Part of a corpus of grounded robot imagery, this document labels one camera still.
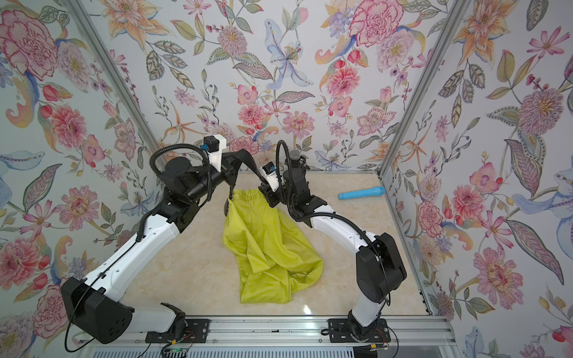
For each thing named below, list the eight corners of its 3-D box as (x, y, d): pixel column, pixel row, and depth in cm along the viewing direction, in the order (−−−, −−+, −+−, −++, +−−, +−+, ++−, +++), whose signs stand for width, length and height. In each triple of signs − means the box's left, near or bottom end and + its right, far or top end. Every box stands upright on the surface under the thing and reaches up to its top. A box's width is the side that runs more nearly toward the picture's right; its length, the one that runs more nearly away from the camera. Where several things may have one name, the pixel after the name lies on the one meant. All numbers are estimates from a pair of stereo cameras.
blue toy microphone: (339, 199, 112) (340, 196, 110) (337, 194, 115) (338, 191, 112) (384, 194, 115) (386, 191, 112) (382, 189, 117) (384, 186, 114)
